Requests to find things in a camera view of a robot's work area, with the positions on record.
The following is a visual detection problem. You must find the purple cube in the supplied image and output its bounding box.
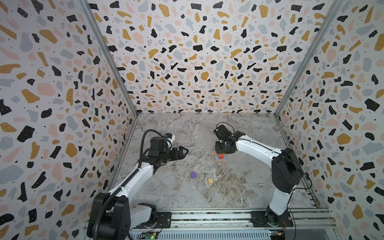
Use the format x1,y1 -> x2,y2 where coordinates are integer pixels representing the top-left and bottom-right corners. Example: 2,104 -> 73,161
190,172 -> 197,179

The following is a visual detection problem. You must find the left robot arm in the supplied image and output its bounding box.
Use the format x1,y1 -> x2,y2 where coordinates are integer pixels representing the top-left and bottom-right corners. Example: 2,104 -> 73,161
87,134 -> 189,240

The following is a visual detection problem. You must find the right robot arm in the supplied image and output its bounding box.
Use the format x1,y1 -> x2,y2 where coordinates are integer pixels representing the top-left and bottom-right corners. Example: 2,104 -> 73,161
214,123 -> 305,227

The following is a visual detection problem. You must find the left green circuit board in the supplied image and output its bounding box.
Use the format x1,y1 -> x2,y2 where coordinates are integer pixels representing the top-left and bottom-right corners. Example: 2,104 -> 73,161
138,232 -> 159,240

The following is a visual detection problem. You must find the right circuit board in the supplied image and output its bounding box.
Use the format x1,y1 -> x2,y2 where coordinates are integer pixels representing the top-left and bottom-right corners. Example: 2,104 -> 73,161
269,230 -> 286,240

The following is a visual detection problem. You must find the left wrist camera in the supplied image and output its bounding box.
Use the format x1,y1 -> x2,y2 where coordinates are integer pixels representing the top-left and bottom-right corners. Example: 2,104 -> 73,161
164,133 -> 176,144

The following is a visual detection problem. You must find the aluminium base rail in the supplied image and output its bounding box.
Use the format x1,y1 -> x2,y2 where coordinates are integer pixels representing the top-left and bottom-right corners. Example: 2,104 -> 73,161
128,209 -> 342,240

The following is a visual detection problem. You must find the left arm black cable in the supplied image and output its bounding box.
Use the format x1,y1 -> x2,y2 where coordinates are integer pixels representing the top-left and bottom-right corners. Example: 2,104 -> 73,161
92,128 -> 164,240

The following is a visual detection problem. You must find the left corner aluminium post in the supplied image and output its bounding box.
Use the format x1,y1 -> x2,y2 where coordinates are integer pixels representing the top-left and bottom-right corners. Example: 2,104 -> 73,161
79,1 -> 138,118

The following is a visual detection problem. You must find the corner aluminium post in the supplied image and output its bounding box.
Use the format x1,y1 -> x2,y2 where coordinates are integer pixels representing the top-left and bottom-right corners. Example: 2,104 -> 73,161
79,1 -> 138,118
274,0 -> 344,119

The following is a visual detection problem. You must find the right corner aluminium post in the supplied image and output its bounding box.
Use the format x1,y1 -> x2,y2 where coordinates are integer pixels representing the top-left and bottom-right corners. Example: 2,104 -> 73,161
274,0 -> 344,119

